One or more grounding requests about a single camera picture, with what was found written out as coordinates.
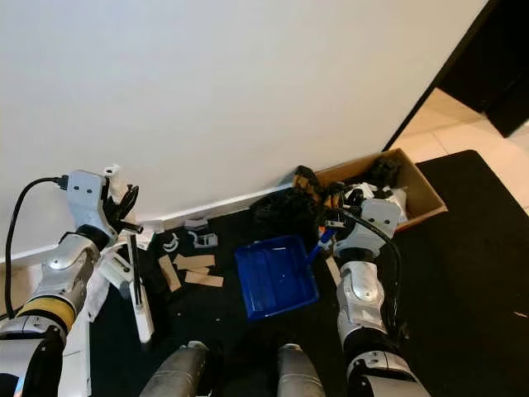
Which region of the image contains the blue plastic dustpan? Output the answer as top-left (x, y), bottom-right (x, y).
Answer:
top-left (232, 227), bottom-right (340, 321)

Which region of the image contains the black door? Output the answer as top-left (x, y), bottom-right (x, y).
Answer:
top-left (436, 0), bottom-right (529, 138)

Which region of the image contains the narrow light wood piece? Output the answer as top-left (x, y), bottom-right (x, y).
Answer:
top-left (158, 254), bottom-right (182, 293)

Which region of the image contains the grey robot right leg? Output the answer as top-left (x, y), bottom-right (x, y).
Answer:
top-left (276, 342), bottom-right (328, 397)

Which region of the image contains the brown cardboard box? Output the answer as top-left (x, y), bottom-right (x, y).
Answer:
top-left (293, 147), bottom-right (450, 239)

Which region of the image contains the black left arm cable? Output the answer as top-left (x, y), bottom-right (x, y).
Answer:
top-left (5, 175), bottom-right (69, 321)

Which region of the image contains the black plastic bag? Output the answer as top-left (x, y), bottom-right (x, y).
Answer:
top-left (251, 189), bottom-right (325, 238)

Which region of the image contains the grey robot leg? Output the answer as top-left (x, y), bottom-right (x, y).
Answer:
top-left (138, 340), bottom-right (212, 397)
top-left (276, 342), bottom-right (328, 397)

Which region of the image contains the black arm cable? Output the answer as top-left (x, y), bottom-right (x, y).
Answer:
top-left (5, 175), bottom-right (69, 321)
top-left (346, 210), bottom-right (406, 333)

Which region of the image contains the small grey plastic part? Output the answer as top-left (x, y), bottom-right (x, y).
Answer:
top-left (191, 231), bottom-right (219, 249)

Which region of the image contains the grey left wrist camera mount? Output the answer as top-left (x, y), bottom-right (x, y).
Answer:
top-left (65, 170), bottom-right (114, 230)

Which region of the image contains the grey robot left leg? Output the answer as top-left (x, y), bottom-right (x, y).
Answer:
top-left (138, 340), bottom-right (212, 397)

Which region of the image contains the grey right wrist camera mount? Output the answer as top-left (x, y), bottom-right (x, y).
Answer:
top-left (339, 197), bottom-right (405, 256)

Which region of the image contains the black floor mat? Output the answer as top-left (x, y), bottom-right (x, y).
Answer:
top-left (86, 149), bottom-right (529, 397)

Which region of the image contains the black door frame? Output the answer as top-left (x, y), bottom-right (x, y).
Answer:
top-left (384, 0), bottom-right (503, 152)

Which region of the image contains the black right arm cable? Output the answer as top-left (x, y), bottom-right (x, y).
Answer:
top-left (346, 210), bottom-right (406, 333)

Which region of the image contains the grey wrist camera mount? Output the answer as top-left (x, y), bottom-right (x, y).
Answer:
top-left (65, 170), bottom-right (114, 230)
top-left (339, 197), bottom-right (405, 256)

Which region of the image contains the long white floor strip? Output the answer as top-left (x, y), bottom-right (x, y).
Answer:
top-left (326, 256), bottom-right (341, 286)

